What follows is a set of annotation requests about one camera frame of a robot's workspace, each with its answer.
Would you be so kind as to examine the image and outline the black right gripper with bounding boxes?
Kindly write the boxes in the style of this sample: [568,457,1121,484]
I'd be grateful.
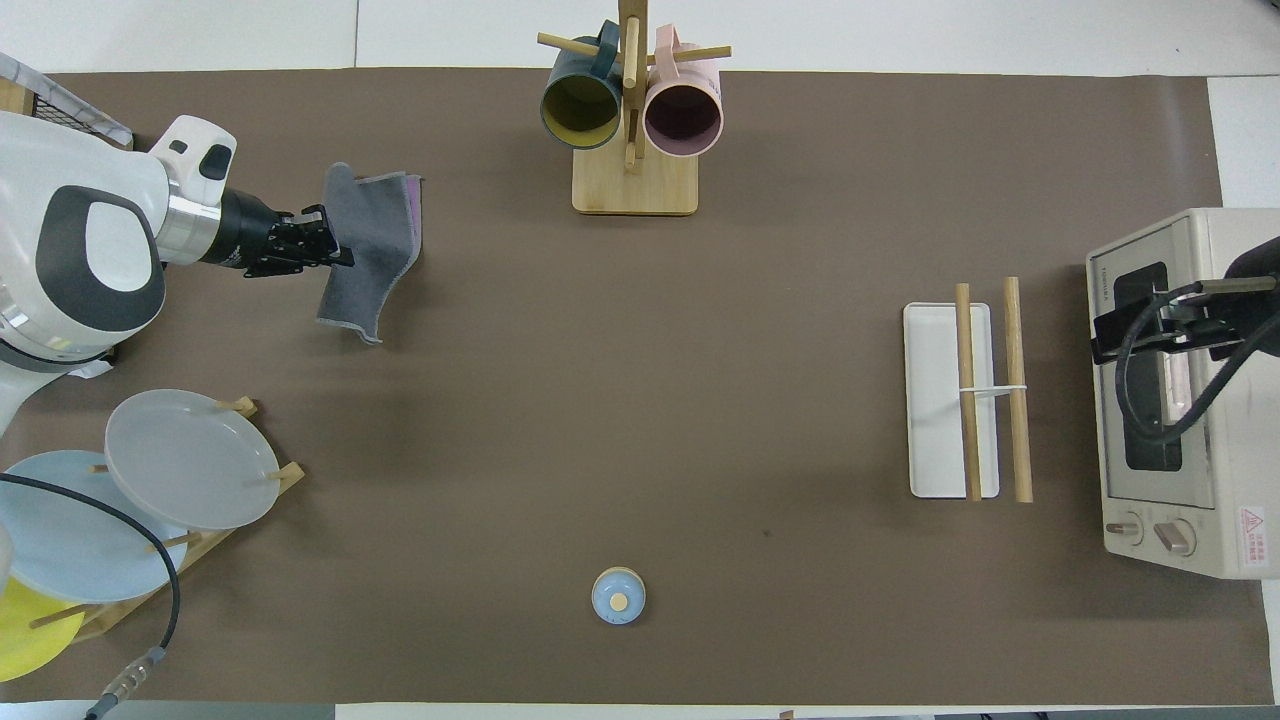
[1092,235,1280,366]

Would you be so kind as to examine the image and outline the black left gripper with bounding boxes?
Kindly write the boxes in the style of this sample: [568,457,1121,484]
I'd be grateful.
[200,190,356,279]

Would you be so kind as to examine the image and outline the purple and grey towel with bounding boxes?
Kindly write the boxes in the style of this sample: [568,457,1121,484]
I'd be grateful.
[317,163,424,346]

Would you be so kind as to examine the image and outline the wooden plate rack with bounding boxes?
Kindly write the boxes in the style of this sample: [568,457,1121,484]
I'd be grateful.
[30,396,306,643]

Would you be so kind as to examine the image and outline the white towel rack wooden bars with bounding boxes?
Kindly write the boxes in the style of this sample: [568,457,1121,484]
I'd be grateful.
[903,277,1034,504]

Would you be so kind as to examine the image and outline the beige toaster oven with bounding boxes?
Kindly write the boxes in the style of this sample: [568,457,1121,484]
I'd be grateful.
[1086,207,1280,580]

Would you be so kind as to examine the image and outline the grey plate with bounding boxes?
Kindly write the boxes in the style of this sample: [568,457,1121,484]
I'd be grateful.
[104,389,282,531]

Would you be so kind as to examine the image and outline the dark blue mug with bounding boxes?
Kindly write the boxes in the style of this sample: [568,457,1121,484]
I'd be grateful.
[541,20,624,151]

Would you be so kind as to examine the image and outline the wooden mug tree stand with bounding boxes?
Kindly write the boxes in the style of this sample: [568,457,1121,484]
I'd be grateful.
[537,0,732,217]

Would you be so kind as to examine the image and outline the large brown table mat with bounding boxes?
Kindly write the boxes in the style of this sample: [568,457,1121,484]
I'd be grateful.
[0,68,1273,704]

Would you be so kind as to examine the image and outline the pink mug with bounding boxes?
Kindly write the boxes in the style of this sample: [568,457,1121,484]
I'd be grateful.
[643,25,724,159]

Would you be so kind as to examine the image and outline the light blue plate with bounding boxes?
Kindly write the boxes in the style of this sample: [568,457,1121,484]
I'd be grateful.
[0,450,189,604]

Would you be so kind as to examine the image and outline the yellow plate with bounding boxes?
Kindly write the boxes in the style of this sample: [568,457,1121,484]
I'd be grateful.
[0,567,87,683]

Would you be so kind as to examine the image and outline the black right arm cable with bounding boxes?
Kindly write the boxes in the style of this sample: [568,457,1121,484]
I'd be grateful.
[1115,282,1280,446]

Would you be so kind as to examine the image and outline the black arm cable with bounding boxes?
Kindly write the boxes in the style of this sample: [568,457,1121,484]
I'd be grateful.
[1115,282,1280,446]
[0,470,183,720]

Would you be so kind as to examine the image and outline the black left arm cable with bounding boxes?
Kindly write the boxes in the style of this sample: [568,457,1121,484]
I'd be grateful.
[0,470,183,720]

